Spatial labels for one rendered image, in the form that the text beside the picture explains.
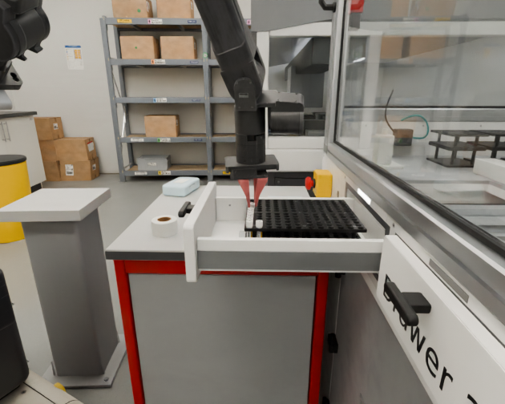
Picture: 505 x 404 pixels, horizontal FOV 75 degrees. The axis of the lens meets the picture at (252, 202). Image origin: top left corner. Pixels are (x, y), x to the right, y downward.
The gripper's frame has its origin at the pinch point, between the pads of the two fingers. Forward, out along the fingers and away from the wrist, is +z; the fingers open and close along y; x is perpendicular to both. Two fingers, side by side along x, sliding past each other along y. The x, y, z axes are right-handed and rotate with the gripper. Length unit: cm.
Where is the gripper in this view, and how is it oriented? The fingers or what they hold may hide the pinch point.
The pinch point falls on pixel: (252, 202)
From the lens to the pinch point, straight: 68.5
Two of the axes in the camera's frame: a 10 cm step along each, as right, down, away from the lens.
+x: -1.1, -4.2, 9.0
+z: 0.2, 9.1, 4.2
